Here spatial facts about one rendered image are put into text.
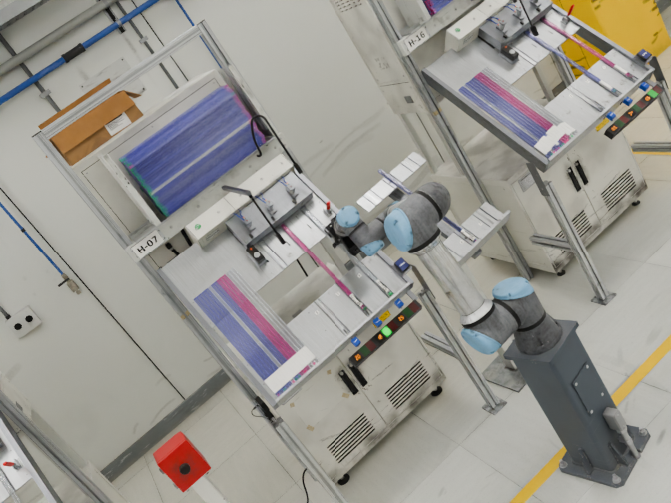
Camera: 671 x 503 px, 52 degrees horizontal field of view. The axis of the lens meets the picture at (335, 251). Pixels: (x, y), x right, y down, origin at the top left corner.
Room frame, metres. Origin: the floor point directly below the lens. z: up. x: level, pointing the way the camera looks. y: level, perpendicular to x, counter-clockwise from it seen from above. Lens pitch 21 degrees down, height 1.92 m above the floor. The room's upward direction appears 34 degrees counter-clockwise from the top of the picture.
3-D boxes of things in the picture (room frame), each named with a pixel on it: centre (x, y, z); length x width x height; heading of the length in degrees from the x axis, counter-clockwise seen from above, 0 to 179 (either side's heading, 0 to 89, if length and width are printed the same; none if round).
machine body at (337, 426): (2.86, 0.33, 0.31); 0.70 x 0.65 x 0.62; 105
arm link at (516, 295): (1.84, -0.38, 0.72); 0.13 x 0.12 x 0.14; 109
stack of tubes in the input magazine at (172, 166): (2.76, 0.24, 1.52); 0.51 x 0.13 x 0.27; 105
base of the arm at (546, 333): (1.84, -0.39, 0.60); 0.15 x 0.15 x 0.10
